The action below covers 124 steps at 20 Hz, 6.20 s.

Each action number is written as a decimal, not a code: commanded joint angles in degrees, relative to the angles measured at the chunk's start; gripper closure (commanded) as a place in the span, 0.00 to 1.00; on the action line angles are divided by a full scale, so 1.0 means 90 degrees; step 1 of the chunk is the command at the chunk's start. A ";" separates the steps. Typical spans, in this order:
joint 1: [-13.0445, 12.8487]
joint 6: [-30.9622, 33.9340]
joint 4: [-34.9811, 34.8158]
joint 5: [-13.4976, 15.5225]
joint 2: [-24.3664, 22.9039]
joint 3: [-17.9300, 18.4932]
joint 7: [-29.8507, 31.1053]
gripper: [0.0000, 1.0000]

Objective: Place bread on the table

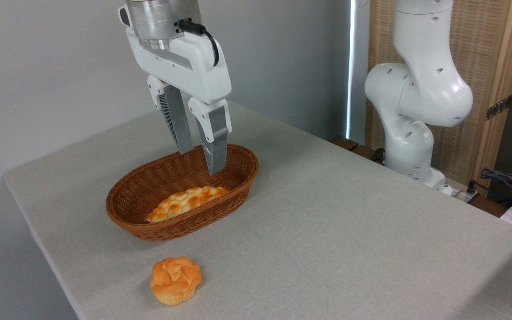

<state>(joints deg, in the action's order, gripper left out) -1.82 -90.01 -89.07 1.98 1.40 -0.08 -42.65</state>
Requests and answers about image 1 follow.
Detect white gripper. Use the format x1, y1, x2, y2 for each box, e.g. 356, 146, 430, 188
118, 4, 232, 176

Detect brown oval wicker basket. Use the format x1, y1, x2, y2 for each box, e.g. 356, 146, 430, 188
106, 143, 260, 242

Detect metal screen hinge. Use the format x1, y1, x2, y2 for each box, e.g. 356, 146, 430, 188
486, 95, 512, 121

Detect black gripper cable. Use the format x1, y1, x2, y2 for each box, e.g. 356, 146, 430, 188
178, 19, 220, 67

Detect long braided bread loaf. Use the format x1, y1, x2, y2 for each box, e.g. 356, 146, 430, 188
146, 186, 230, 223

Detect wooden woven folding screen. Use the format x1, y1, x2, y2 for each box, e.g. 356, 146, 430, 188
366, 0, 512, 197

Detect grey tablecloth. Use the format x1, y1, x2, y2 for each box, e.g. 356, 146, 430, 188
3, 100, 512, 320

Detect round orange bread bun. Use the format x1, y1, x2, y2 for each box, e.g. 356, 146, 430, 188
150, 256, 203, 306

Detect grey cable bundle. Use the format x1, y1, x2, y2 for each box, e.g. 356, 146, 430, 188
480, 168, 512, 206

